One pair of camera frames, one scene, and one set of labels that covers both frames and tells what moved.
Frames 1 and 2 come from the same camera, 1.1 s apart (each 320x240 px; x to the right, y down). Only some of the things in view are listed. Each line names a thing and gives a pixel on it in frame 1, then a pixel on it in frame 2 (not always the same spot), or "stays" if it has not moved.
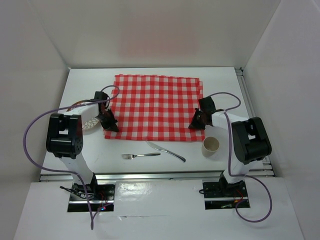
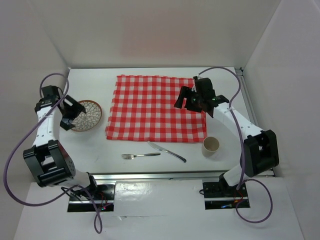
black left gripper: x=111 y=125 → x=76 y=109
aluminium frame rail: x=263 y=170 stays
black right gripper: x=194 y=125 → x=185 y=92
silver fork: x=131 y=156 stays
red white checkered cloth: x=155 y=108 stays
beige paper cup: x=210 y=144 stays
